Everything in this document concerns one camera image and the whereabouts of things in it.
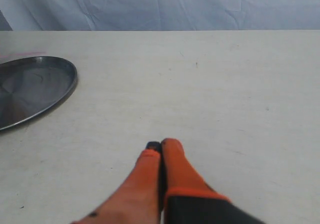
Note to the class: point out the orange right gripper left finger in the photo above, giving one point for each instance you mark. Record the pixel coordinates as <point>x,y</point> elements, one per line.
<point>137,199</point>

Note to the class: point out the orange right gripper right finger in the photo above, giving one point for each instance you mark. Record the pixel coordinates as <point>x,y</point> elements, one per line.
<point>188,198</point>

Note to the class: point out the pink plastic straw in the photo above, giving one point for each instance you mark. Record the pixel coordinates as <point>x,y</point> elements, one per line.
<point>21,54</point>

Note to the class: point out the round steel plate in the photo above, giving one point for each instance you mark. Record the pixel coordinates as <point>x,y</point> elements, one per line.
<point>32,86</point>

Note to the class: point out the white backdrop cloth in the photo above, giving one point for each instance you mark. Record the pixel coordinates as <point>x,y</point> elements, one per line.
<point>158,15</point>

